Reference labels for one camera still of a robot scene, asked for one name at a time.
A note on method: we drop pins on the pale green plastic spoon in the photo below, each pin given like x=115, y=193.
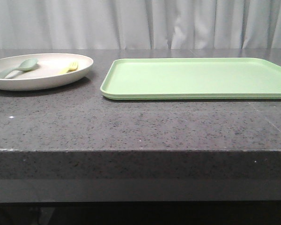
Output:
x=25, y=66

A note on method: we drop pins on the light green rectangular tray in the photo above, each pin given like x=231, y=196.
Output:
x=192, y=79

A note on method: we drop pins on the yellow plastic fork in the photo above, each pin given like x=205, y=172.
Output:
x=69, y=68

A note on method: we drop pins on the white round plate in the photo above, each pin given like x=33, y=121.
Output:
x=46, y=75

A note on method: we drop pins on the white pleated curtain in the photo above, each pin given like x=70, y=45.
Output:
x=140, y=24

